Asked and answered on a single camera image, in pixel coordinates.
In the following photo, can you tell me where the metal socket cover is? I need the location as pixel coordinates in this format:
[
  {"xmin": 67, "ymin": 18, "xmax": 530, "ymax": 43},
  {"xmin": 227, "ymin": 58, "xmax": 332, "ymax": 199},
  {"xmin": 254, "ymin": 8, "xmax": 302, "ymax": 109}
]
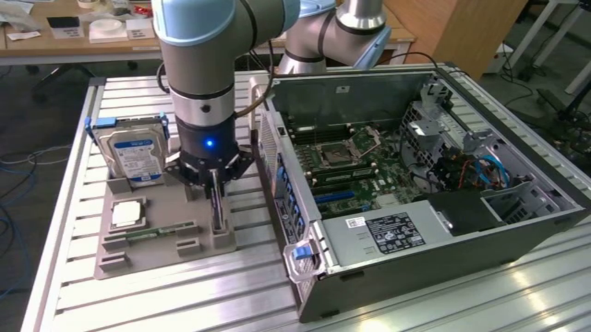
[{"xmin": 350, "ymin": 125, "xmax": 386, "ymax": 153}]

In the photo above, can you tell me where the blue expansion slot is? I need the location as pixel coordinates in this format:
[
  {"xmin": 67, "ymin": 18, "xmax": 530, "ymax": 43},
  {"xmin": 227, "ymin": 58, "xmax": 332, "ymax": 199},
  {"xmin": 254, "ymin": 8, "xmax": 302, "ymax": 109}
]
[{"xmin": 314, "ymin": 190, "xmax": 356, "ymax": 205}]

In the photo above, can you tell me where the white desk frame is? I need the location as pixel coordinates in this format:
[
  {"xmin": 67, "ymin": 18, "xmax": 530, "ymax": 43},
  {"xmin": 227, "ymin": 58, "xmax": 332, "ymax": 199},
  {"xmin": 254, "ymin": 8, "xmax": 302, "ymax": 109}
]
[{"xmin": 506, "ymin": 0, "xmax": 591, "ymax": 95}]

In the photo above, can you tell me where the open black PC case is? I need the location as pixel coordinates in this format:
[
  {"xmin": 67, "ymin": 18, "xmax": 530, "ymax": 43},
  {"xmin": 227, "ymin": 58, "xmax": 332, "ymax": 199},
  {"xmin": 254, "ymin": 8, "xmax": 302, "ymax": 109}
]
[{"xmin": 248, "ymin": 63, "xmax": 591, "ymax": 324}]

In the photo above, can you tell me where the metal disk bay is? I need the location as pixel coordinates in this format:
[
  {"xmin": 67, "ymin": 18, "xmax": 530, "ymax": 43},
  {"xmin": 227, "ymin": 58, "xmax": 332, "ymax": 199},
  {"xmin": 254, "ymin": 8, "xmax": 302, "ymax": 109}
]
[{"xmin": 398, "ymin": 100, "xmax": 466, "ymax": 194}]

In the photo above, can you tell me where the CPU socket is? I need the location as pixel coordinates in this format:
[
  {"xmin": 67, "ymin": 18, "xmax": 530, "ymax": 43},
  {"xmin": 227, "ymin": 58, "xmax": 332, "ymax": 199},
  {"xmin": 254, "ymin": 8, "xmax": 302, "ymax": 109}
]
[{"xmin": 315, "ymin": 138, "xmax": 360, "ymax": 167}]

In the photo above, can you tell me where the hard disk with blue carrier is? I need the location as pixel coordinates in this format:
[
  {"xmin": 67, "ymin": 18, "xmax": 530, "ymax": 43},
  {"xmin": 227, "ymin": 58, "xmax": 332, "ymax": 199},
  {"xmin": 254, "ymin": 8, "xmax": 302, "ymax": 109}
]
[{"xmin": 85, "ymin": 115, "xmax": 168, "ymax": 190}]

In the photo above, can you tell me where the white box with bowl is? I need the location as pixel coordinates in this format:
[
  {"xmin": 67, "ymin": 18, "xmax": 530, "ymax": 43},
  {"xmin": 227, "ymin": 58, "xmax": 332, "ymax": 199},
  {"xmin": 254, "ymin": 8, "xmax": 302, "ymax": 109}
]
[{"xmin": 88, "ymin": 18, "xmax": 131, "ymax": 44}]

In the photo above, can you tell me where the wooden cabinet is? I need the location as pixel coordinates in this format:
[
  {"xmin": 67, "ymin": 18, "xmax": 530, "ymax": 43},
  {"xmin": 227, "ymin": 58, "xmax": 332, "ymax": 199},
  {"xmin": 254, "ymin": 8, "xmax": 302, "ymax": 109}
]
[{"xmin": 383, "ymin": 0, "xmax": 530, "ymax": 81}]

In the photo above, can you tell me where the green motherboard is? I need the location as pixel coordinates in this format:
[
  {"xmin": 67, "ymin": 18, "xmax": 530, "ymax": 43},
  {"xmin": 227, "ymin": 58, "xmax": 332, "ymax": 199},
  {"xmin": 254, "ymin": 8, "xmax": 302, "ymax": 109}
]
[{"xmin": 284, "ymin": 120, "xmax": 419, "ymax": 219}]

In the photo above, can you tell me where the blue wire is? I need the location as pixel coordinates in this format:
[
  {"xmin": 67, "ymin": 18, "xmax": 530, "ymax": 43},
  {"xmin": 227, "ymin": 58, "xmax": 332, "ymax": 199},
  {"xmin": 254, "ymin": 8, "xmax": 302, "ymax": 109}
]
[{"xmin": 479, "ymin": 154, "xmax": 511, "ymax": 190}]

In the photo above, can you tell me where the CPU chip with silver lid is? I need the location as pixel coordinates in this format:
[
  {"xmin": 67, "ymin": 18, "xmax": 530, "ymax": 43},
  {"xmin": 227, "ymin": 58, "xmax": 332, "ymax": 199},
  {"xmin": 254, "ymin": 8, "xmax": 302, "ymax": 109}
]
[{"xmin": 109, "ymin": 199, "xmax": 148, "ymax": 229}]

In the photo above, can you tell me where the blue case latch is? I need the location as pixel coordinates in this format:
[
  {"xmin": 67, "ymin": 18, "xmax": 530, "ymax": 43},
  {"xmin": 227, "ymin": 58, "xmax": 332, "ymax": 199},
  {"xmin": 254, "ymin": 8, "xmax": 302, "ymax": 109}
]
[{"xmin": 292, "ymin": 244, "xmax": 316, "ymax": 261}]

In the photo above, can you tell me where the grey parts rack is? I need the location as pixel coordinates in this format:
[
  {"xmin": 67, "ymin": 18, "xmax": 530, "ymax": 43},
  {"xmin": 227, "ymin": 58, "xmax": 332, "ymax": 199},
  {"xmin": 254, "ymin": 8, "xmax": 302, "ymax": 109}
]
[{"xmin": 93, "ymin": 172, "xmax": 239, "ymax": 282}]

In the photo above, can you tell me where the grey power supply unit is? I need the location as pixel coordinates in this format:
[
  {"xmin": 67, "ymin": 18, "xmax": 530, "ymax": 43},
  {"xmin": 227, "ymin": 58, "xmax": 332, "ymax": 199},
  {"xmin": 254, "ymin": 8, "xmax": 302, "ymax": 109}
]
[{"xmin": 319, "ymin": 201, "xmax": 452, "ymax": 271}]

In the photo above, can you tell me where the plain white box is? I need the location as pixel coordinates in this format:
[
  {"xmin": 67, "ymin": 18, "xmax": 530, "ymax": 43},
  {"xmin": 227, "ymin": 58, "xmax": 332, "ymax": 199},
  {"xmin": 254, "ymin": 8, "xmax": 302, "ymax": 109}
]
[{"xmin": 124, "ymin": 17, "xmax": 160, "ymax": 41}]

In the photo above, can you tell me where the thin black cable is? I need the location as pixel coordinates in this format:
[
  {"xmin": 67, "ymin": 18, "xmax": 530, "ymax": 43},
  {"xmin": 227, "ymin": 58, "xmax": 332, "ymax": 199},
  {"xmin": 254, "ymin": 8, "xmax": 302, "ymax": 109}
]
[{"xmin": 378, "ymin": 51, "xmax": 475, "ymax": 80}]

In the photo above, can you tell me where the black and white box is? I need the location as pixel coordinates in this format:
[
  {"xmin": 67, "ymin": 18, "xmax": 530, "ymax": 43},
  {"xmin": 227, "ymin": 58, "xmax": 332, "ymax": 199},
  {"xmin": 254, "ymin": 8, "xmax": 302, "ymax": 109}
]
[{"xmin": 45, "ymin": 16, "xmax": 85, "ymax": 39}]

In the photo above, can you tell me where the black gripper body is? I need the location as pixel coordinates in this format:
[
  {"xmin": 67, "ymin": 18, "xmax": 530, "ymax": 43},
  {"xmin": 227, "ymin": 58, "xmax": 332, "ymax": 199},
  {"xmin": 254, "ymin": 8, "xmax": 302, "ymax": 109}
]
[{"xmin": 176, "ymin": 117, "xmax": 244, "ymax": 187}]

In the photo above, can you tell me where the wooden table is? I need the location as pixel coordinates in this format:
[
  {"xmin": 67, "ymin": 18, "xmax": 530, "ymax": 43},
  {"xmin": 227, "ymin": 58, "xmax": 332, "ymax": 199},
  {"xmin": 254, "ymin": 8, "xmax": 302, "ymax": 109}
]
[{"xmin": 0, "ymin": 0, "xmax": 418, "ymax": 67}]

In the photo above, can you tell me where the installed black RAM stick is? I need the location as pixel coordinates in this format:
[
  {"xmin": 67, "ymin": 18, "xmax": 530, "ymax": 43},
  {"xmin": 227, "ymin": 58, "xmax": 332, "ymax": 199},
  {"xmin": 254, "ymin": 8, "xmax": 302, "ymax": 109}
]
[{"xmin": 307, "ymin": 167, "xmax": 376, "ymax": 184}]

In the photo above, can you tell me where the black fan shroud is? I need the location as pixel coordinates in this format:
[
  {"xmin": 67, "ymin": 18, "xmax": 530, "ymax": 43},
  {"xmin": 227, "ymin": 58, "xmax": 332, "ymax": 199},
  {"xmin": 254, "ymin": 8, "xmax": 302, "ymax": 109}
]
[{"xmin": 424, "ymin": 191, "xmax": 506, "ymax": 237}]

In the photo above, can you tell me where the red wire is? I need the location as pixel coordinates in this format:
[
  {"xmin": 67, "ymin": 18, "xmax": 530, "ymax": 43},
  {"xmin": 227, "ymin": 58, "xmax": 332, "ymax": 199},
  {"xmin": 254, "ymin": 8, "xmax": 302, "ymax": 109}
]
[{"xmin": 448, "ymin": 159, "xmax": 468, "ymax": 190}]

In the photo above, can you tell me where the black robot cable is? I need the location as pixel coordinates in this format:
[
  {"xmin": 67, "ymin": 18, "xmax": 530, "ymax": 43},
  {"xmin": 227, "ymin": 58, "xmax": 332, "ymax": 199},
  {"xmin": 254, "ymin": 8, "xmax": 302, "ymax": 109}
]
[{"xmin": 232, "ymin": 0, "xmax": 279, "ymax": 118}]

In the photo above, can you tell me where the green RAM stick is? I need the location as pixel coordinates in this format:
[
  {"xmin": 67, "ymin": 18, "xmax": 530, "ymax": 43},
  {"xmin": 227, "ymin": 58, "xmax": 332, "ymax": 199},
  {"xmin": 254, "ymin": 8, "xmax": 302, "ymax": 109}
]
[{"xmin": 123, "ymin": 223, "xmax": 196, "ymax": 242}]

